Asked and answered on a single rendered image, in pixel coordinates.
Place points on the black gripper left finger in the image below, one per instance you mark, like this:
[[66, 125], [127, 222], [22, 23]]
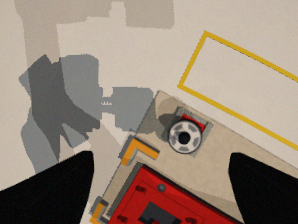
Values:
[[57, 195]]

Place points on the yellow rectangular outline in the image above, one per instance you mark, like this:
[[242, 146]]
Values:
[[219, 106]]

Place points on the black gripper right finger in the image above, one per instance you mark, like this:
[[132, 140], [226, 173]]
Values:
[[264, 195]]

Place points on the black wheel with grey hub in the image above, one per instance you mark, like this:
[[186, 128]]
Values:
[[195, 133]]

